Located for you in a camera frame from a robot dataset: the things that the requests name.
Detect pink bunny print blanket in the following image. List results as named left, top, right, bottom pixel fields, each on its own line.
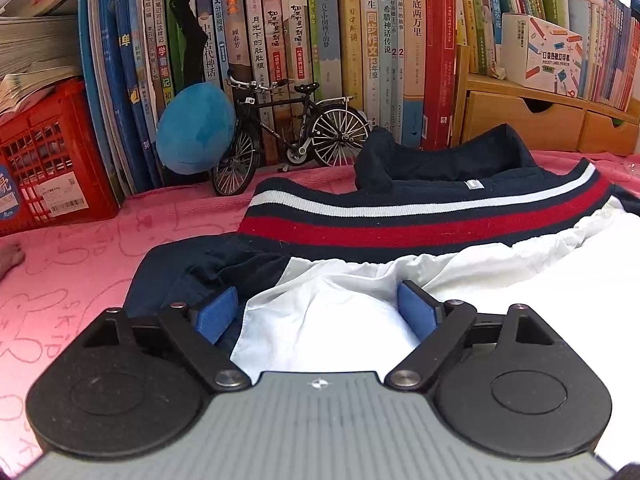
left=0, top=148, right=640, bottom=478

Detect blue plush ball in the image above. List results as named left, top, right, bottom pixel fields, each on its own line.
left=156, top=82, right=235, bottom=176

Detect row of upright books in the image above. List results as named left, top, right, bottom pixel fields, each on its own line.
left=78, top=0, right=639, bottom=198

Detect navy white jacket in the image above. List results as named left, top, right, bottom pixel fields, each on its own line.
left=125, top=125, right=639, bottom=467

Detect wooden desk drawer organizer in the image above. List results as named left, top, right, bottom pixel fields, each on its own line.
left=449, top=46, right=639, bottom=156

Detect red plastic crate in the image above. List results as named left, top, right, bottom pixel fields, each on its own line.
left=1, top=78, right=119, bottom=236

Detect white label printer box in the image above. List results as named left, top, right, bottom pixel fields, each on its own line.
left=500, top=13, right=584, bottom=98

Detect stack of papers and books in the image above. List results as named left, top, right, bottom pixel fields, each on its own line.
left=0, top=0, right=81, bottom=124

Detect miniature black bicycle model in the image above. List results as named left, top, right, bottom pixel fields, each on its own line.
left=210, top=73, right=371, bottom=196

